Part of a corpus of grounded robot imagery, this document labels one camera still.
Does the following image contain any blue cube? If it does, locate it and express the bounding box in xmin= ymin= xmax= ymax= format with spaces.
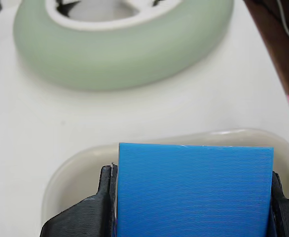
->
xmin=116 ymin=142 xmax=275 ymax=237

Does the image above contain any white square plastic bin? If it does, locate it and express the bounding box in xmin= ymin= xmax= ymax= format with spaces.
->
xmin=41 ymin=127 xmax=289 ymax=237

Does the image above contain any pale green ring base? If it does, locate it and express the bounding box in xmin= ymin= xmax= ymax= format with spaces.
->
xmin=12 ymin=0 xmax=235 ymax=93

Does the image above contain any thin white cable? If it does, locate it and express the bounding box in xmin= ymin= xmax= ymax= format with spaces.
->
xmin=274 ymin=0 xmax=289 ymax=48

